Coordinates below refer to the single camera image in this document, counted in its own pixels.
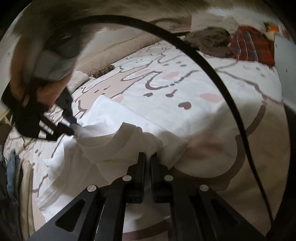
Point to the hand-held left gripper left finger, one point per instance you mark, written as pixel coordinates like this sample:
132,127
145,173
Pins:
141,166

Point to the brown crumpled garment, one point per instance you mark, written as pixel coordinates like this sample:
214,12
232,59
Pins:
208,41

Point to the orange packet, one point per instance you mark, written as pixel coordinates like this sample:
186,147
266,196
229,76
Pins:
272,27

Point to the beige cushion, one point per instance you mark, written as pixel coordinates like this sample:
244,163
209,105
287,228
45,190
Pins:
215,20

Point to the beige folded garment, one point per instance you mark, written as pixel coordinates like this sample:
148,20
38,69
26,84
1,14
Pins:
26,197

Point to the beige fleece blanket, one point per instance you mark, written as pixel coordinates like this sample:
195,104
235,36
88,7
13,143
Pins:
120,51

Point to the person's right hand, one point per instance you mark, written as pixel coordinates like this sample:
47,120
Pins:
49,92

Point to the red plaid cloth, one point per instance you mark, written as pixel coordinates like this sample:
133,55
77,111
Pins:
252,46

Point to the bear print blanket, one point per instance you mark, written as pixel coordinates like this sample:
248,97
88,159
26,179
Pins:
231,139

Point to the white fluffy pillow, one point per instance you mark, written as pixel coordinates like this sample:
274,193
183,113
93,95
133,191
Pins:
77,81

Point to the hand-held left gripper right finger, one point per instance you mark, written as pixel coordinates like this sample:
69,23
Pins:
156,169

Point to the white cabinet panel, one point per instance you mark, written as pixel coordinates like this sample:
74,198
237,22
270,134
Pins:
283,64

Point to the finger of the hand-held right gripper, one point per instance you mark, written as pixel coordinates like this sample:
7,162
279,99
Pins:
57,132
67,104

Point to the leopard print scrunchie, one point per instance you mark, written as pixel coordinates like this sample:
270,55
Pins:
104,71

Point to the light blue folded garment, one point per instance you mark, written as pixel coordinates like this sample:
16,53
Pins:
12,173

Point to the white shirt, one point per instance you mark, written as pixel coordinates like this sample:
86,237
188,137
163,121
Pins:
104,143

